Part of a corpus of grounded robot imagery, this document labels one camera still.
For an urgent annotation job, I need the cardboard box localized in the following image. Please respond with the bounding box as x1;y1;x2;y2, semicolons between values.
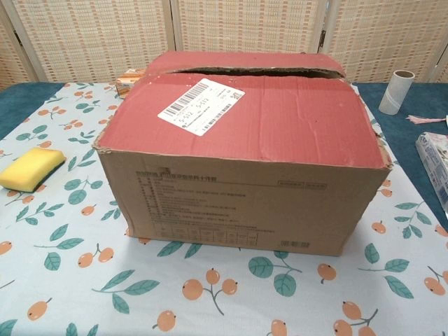
91;50;395;256

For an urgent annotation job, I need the orange biscuit box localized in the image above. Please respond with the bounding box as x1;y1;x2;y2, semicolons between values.
115;67;148;101

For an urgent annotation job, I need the woven folding screen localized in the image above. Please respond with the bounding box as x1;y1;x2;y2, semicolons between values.
0;0;448;85

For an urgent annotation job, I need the fruit and leaf print tablecloth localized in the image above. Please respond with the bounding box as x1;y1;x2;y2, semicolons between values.
0;82;448;336

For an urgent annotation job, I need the grey cardboard tube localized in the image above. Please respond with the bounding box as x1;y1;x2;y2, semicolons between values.
379;69;416;116

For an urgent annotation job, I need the yellow sponge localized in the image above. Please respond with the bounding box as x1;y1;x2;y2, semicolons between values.
0;146;67;194

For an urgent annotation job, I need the blue table cover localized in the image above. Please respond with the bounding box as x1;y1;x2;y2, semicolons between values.
0;81;448;165

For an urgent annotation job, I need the pink tassel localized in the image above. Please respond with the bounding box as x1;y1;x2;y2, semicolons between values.
405;113;446;125

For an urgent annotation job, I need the floral tissue pack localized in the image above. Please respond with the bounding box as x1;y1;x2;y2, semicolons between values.
415;132;448;204

